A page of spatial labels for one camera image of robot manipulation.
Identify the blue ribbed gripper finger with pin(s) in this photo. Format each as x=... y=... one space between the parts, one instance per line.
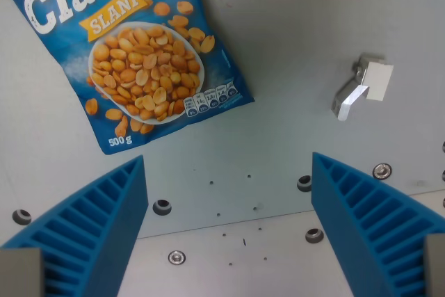
x=375 y=220
x=90 y=227

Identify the silver countersunk screw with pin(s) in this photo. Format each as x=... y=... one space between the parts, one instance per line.
x=176 y=257
x=382 y=171

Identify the blue salted peanuts bag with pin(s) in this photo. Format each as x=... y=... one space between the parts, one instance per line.
x=132 y=60

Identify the grey metal bracket with tape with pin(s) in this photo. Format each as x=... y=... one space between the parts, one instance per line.
x=365 y=85

